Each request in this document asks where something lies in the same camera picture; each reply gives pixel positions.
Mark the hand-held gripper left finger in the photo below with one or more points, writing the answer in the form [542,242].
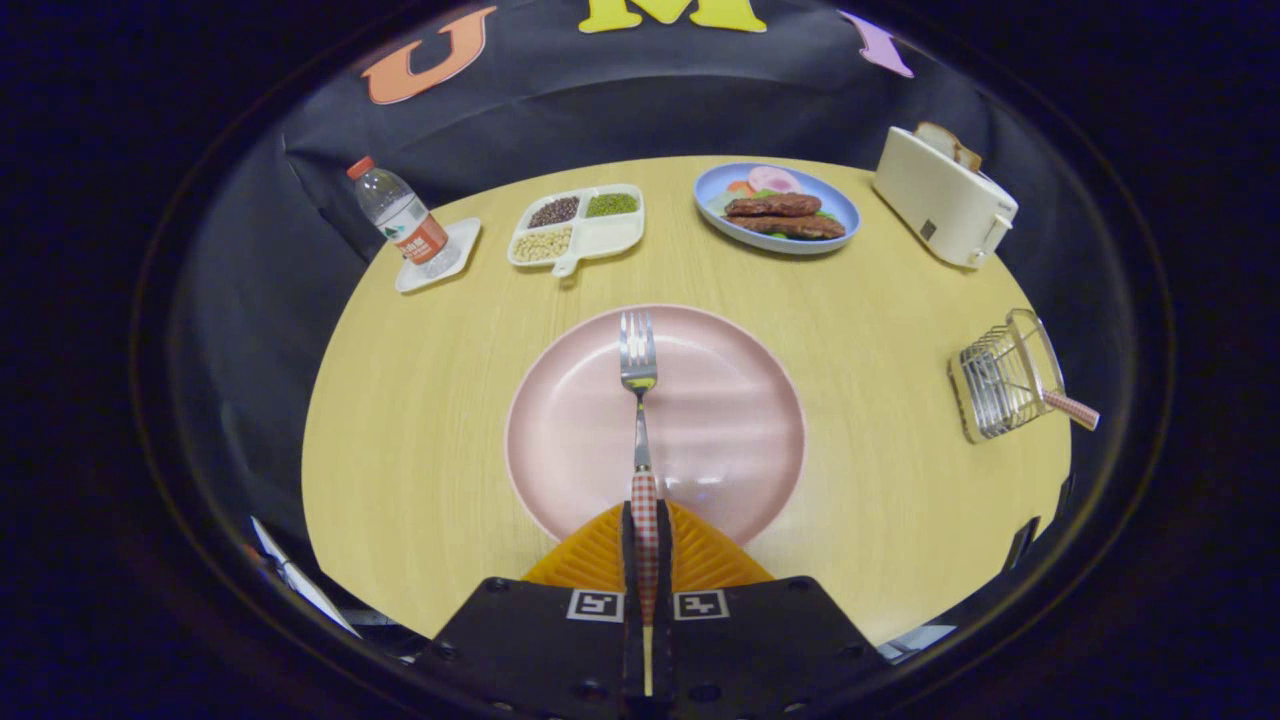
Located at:
[540,640]

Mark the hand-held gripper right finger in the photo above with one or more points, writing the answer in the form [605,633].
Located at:
[760,640]

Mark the pink plate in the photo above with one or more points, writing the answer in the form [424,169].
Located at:
[720,420]

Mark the white flat object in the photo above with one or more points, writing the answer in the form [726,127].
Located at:
[300,585]

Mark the black table clamp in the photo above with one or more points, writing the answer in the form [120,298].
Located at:
[1020,545]

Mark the metal cutlery drainer basket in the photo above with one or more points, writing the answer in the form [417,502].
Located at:
[1000,375]

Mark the white square coaster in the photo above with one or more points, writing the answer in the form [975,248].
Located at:
[465,240]

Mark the white divided tray with grains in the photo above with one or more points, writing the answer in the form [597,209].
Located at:
[612,238]

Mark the brown sausage piece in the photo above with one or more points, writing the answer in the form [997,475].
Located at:
[790,227]
[775,205]

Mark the blue food plate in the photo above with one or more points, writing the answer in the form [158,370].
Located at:
[838,205]

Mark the clear water bottle red label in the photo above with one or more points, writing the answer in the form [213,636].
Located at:
[400,215]

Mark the pink ham slice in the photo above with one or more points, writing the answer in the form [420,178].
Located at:
[775,179]

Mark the white toaster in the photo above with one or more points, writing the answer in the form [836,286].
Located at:
[940,205]

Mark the toast bread slice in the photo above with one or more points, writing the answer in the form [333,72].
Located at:
[968,157]
[935,138]

